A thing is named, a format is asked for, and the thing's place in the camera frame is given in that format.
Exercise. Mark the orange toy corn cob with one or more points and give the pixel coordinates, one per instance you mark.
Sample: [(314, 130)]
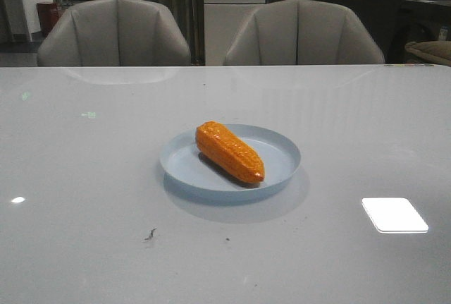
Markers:
[(224, 148)]

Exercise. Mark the light blue round plate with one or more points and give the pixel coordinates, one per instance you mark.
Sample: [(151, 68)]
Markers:
[(194, 176)]

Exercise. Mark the right grey upholstered chair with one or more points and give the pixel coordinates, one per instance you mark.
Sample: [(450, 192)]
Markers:
[(302, 32)]

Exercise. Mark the grey upholstered chair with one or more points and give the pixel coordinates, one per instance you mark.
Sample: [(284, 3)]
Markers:
[(115, 33), (302, 32)]

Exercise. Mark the white cabinet in background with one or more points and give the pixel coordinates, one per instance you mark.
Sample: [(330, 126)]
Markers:
[(222, 18)]

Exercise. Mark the left grey upholstered chair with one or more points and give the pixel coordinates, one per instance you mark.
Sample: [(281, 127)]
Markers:
[(115, 33)]

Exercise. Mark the red bin in background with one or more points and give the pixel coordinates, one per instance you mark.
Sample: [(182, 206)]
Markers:
[(48, 14)]

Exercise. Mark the beige cushion at right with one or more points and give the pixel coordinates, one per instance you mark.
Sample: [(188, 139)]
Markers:
[(432, 52)]

